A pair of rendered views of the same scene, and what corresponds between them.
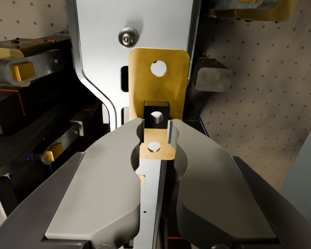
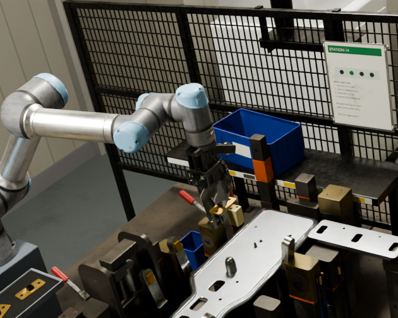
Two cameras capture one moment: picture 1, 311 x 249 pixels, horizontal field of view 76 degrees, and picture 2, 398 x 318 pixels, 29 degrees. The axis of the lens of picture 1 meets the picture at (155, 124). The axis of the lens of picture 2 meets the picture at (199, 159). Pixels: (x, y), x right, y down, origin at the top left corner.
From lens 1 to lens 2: 208 cm
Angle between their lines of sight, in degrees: 85
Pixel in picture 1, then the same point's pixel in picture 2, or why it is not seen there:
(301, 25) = not seen: outside the picture
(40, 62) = (183, 256)
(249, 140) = not seen: outside the picture
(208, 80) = (263, 301)
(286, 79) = not seen: outside the picture
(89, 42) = (210, 267)
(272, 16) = (301, 267)
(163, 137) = (220, 209)
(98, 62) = (207, 274)
